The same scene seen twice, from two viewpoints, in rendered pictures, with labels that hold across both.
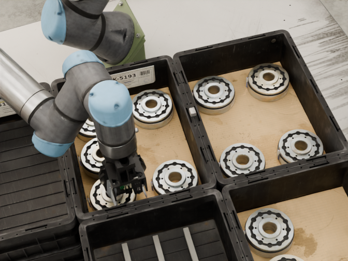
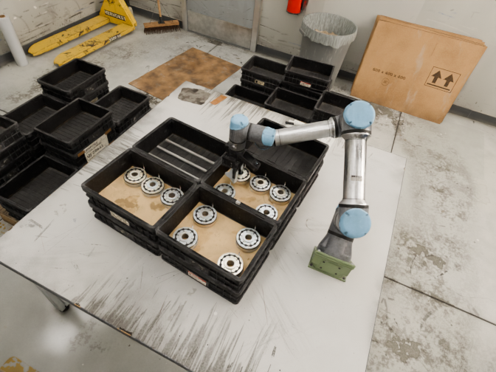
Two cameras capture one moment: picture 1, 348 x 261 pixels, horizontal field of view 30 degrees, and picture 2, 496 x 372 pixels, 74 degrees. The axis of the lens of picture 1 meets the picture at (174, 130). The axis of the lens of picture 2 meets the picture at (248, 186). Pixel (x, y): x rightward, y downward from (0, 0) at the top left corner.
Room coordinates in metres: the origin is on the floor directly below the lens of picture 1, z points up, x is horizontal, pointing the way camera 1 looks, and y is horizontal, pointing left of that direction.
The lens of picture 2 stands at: (1.46, -0.74, 2.03)
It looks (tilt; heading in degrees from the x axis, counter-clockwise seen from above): 48 degrees down; 126
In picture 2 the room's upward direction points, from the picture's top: 8 degrees clockwise
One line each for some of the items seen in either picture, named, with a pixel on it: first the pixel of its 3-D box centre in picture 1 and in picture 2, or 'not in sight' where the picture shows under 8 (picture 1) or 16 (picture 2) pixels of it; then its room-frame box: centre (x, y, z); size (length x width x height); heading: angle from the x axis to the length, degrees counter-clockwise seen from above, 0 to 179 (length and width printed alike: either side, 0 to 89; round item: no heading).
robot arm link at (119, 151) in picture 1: (118, 138); (236, 142); (0.76, 0.11, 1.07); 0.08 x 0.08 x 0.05
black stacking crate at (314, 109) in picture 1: (254, 116); (217, 235); (0.95, -0.19, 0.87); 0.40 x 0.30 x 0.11; 11
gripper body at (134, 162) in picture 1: (122, 165); (234, 155); (0.75, 0.11, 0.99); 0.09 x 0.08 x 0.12; 16
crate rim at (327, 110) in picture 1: (256, 102); (217, 229); (0.95, -0.19, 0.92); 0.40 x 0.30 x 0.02; 11
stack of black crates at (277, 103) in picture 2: not in sight; (288, 119); (0.30, 1.34, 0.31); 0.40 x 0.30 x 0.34; 17
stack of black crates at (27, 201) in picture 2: not in sight; (43, 192); (-0.36, -0.48, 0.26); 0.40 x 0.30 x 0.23; 107
